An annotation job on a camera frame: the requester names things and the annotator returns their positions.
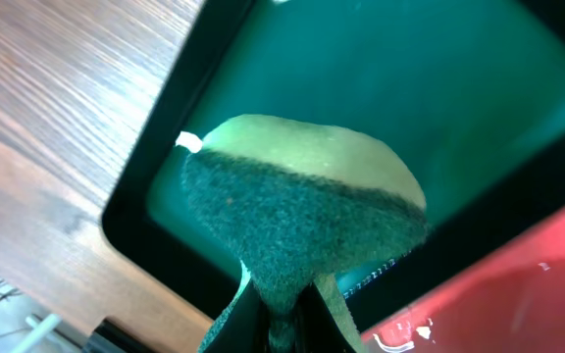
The red plastic tray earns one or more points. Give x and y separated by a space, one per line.
512 301

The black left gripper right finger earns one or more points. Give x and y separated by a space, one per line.
315 327

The green yellow sponge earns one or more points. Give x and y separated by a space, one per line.
298 203

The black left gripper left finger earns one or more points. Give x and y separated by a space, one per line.
242 327

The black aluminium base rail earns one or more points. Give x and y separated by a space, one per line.
110 338

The black water tray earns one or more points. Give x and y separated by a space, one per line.
469 93

